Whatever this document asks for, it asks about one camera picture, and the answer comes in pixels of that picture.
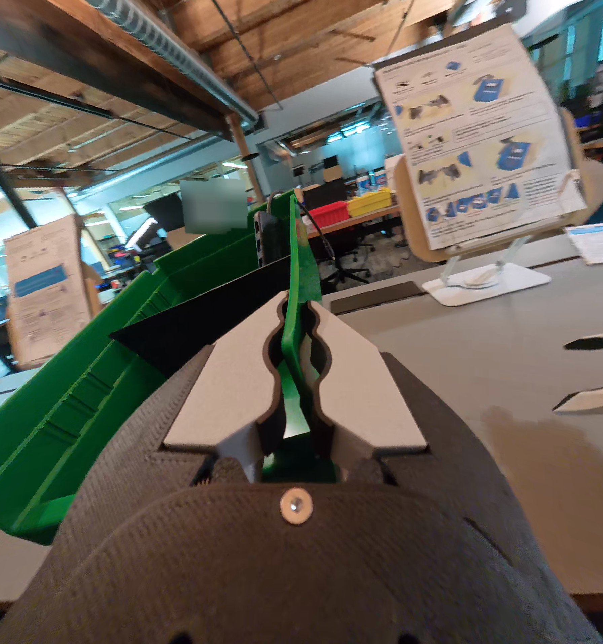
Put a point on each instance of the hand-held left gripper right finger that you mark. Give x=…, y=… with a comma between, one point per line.
x=372, y=402

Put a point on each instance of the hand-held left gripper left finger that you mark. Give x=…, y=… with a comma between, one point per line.
x=221, y=397

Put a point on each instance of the green plastic bin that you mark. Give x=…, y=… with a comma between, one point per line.
x=80, y=402

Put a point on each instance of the black bin divider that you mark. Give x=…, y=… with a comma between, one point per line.
x=190, y=327

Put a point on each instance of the laminated paper sheet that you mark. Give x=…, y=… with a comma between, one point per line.
x=598, y=241

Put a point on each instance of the black office chair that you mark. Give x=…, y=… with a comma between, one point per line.
x=346, y=266

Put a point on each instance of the grey USB hub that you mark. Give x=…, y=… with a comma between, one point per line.
x=268, y=241

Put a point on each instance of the red plastic bin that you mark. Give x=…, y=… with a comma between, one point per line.
x=331, y=215

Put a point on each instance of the yellow shelf bin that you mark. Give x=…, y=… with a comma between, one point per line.
x=372, y=204

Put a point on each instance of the printed instruction sheet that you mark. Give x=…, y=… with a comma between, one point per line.
x=482, y=151

